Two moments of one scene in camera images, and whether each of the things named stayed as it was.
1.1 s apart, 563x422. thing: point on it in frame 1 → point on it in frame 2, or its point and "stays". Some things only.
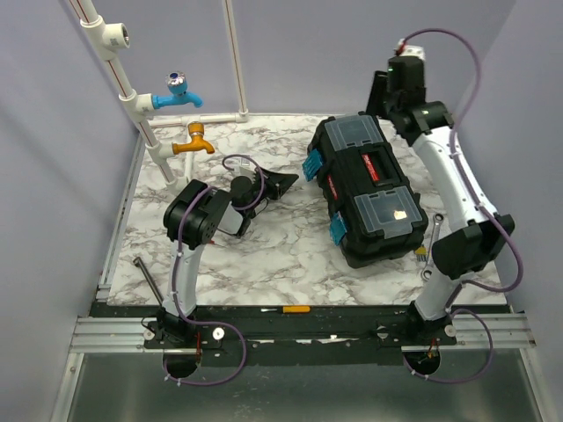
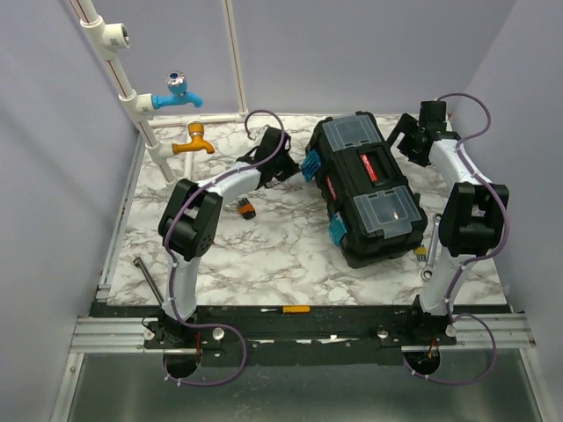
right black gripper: x=378 y=88 → x=404 y=124
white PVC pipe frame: x=140 y=107 stays
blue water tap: x=178 y=86 stays
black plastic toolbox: x=376 y=214 stays
